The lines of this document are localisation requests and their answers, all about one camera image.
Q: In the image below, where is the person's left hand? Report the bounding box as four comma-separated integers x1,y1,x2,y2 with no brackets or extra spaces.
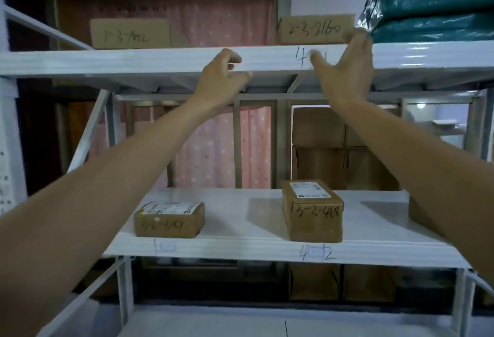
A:
192,48,252,109

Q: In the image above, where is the person's right hand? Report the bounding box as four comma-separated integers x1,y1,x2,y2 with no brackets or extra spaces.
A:
309,29,374,108

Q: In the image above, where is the person's left forearm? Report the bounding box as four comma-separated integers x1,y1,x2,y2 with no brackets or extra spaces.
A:
0,98,236,337

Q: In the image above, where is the person's right forearm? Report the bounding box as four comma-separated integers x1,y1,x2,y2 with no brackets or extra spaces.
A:
330,96,494,286

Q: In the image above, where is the small handwritten cardboard box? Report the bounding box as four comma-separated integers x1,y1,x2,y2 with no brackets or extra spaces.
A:
276,14,356,45

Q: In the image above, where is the pink dotted curtain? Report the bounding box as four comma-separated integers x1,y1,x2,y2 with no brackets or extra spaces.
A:
93,0,277,190

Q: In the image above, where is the stack of brown cardboard boxes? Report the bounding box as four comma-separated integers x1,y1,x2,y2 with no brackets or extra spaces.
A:
289,105,403,304

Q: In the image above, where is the wide flat cardboard box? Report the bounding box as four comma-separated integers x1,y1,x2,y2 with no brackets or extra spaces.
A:
90,18,173,50

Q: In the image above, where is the white metal shelving rack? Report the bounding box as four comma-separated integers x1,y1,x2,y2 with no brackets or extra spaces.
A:
0,1,494,337

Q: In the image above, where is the tall labelled cardboard box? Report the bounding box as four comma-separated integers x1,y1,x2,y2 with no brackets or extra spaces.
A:
280,179,344,243

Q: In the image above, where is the low labelled cardboard box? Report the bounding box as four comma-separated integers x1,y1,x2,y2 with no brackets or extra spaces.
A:
134,202,205,239

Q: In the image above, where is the plain brown cardboard box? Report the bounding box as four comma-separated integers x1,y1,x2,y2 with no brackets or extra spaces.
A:
408,195,437,230

